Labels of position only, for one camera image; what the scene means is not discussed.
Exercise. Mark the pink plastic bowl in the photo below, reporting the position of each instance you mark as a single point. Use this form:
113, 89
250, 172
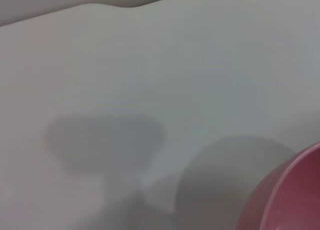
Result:
290, 197

